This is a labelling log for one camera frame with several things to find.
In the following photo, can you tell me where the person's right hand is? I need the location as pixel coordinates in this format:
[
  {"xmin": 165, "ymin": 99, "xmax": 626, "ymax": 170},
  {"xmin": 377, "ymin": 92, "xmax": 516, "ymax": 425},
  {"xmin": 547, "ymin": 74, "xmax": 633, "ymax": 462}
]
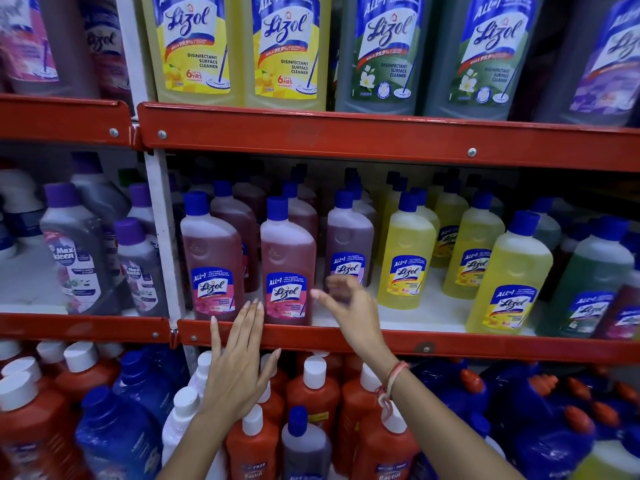
[{"xmin": 310, "ymin": 275, "xmax": 399, "ymax": 379}]

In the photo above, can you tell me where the person's left hand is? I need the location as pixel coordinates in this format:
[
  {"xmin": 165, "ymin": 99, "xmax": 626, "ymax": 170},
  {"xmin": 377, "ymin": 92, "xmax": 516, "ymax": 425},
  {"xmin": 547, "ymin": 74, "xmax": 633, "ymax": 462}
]
[{"xmin": 202, "ymin": 298, "xmax": 282, "ymax": 421}]

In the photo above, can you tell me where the person's right forearm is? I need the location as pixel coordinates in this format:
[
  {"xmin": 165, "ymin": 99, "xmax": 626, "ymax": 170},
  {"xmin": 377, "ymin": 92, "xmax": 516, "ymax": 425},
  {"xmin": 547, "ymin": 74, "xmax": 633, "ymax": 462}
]
[{"xmin": 372, "ymin": 362, "xmax": 526, "ymax": 480}]

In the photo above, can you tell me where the person's left forearm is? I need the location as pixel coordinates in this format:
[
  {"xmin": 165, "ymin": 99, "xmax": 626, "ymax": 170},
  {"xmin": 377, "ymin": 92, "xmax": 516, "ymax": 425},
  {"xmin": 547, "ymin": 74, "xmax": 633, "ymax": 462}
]
[{"xmin": 157, "ymin": 412, "xmax": 246, "ymax": 480}]

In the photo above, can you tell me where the white white-capped bottle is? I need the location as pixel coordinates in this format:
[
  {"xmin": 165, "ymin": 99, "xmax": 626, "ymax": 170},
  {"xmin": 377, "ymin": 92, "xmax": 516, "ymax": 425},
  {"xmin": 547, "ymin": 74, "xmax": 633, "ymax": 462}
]
[
  {"xmin": 187, "ymin": 350, "xmax": 214, "ymax": 396},
  {"xmin": 160, "ymin": 387, "xmax": 201, "ymax": 466}
]

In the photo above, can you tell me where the group of orange white-capped bottles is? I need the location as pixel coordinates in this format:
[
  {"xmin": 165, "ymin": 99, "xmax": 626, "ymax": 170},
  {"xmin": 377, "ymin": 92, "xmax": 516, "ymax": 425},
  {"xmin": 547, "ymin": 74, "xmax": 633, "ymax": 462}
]
[
  {"xmin": 225, "ymin": 351, "xmax": 422, "ymax": 480},
  {"xmin": 0, "ymin": 340, "xmax": 126, "ymax": 480}
]

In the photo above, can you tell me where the blue cleaner bottle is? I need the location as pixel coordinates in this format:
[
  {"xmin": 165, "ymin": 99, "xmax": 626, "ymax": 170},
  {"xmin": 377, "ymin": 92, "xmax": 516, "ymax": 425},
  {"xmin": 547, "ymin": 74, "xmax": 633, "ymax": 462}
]
[
  {"xmin": 145, "ymin": 344, "xmax": 191, "ymax": 391},
  {"xmin": 75, "ymin": 387, "xmax": 164, "ymax": 480},
  {"xmin": 112, "ymin": 350, "xmax": 174, "ymax": 425}
]

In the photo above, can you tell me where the group of pink cleaner bottles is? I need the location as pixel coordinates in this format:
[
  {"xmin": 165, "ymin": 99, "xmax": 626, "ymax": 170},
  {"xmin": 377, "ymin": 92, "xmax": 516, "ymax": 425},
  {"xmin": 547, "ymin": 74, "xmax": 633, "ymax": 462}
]
[{"xmin": 169, "ymin": 162, "xmax": 379, "ymax": 327}]

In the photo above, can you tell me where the purple blue-capped cleaner bottle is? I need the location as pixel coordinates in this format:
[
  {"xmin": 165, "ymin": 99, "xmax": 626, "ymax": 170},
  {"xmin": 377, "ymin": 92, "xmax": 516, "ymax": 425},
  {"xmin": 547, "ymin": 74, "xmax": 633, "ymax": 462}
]
[{"xmin": 279, "ymin": 407, "xmax": 332, "ymax": 480}]

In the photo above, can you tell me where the grey purple-capped cleaner bottle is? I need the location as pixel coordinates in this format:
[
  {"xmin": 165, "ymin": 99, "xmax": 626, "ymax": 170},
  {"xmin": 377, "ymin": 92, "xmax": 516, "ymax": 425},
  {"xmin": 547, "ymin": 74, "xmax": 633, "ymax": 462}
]
[
  {"xmin": 70, "ymin": 152, "xmax": 132, "ymax": 231},
  {"xmin": 113, "ymin": 217, "xmax": 169, "ymax": 318},
  {"xmin": 40, "ymin": 182, "xmax": 119, "ymax": 316},
  {"xmin": 127, "ymin": 183, "xmax": 156, "ymax": 236}
]

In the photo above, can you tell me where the red metal shelf beam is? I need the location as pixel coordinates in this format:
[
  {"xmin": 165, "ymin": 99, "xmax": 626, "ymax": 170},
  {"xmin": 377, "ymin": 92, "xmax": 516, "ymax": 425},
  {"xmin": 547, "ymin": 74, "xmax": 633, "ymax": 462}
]
[
  {"xmin": 0, "ymin": 94, "xmax": 133, "ymax": 148},
  {"xmin": 0, "ymin": 313, "xmax": 172, "ymax": 344},
  {"xmin": 176, "ymin": 319, "xmax": 640, "ymax": 366},
  {"xmin": 136, "ymin": 102, "xmax": 640, "ymax": 173}
]

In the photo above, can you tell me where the group of yellow cleaner bottles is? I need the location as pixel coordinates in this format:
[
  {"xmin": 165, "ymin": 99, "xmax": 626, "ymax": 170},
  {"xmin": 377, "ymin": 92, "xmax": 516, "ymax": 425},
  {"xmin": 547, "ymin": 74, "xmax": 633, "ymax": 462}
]
[{"xmin": 375, "ymin": 170, "xmax": 554, "ymax": 336}]

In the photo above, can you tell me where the green blue-capped cleaner bottle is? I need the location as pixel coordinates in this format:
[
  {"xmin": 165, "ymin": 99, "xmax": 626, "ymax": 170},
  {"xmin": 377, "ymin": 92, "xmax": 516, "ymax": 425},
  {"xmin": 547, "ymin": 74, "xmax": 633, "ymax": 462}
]
[
  {"xmin": 536, "ymin": 216, "xmax": 636, "ymax": 339},
  {"xmin": 527, "ymin": 197, "xmax": 564, "ymax": 251}
]

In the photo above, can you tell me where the white plastic bottle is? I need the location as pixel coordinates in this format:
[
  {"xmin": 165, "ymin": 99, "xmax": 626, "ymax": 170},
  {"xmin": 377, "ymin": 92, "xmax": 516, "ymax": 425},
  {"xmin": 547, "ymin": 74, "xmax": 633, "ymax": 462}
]
[{"xmin": 0, "ymin": 167, "xmax": 47, "ymax": 246}]

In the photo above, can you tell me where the group of blue orange-capped bottles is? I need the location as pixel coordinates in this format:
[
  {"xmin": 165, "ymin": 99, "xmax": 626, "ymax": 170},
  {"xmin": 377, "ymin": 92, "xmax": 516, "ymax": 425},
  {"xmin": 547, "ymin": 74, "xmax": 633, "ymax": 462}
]
[{"xmin": 410, "ymin": 357, "xmax": 640, "ymax": 480}]

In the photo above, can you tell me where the large green cleaner bottle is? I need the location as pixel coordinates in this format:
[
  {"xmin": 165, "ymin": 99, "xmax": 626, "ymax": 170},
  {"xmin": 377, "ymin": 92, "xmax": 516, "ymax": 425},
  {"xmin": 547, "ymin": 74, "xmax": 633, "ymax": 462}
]
[
  {"xmin": 424, "ymin": 0, "xmax": 547, "ymax": 121},
  {"xmin": 334, "ymin": 0, "xmax": 437, "ymax": 116}
]

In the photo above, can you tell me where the large yellow cleaner bottle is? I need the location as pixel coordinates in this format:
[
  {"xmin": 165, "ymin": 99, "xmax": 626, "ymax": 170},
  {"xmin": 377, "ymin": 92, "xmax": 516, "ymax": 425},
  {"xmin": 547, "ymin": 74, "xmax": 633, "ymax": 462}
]
[
  {"xmin": 140, "ymin": 0, "xmax": 247, "ymax": 108},
  {"xmin": 242, "ymin": 0, "xmax": 333, "ymax": 113}
]

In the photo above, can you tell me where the maroon cleaner bottle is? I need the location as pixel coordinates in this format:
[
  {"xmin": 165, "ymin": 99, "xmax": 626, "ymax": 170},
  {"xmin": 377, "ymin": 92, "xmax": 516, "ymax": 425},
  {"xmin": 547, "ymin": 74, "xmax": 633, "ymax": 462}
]
[{"xmin": 595, "ymin": 260, "xmax": 640, "ymax": 341}]

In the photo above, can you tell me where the large pink cleaner bottle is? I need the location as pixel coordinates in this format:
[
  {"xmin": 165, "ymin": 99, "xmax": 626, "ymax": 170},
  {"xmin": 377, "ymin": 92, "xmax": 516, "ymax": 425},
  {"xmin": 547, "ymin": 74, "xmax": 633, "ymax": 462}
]
[
  {"xmin": 0, "ymin": 0, "xmax": 99, "ymax": 99},
  {"xmin": 79, "ymin": 0, "xmax": 134, "ymax": 104}
]

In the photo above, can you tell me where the pale yellow-green bottle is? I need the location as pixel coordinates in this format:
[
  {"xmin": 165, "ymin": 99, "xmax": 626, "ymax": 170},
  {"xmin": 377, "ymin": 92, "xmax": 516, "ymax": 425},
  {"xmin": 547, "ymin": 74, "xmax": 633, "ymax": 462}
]
[{"xmin": 570, "ymin": 439, "xmax": 640, "ymax": 480}]

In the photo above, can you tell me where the large purple cleaner bottle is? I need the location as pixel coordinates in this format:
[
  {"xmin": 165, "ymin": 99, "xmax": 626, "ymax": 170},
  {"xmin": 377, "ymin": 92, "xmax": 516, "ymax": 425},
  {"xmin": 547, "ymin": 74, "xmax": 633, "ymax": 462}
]
[{"xmin": 532, "ymin": 0, "xmax": 640, "ymax": 128}]

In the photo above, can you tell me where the red thread wrist bracelet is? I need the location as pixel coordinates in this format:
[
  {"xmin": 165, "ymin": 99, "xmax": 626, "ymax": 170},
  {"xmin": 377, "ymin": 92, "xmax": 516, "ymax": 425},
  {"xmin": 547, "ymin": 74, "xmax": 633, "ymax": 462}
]
[{"xmin": 376, "ymin": 361, "xmax": 411, "ymax": 420}]

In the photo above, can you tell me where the white shelf upright post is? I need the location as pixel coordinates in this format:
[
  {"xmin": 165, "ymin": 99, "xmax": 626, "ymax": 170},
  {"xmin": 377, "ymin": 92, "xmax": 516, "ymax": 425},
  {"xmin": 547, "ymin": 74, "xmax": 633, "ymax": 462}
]
[{"xmin": 114, "ymin": 0, "xmax": 201, "ymax": 368}]

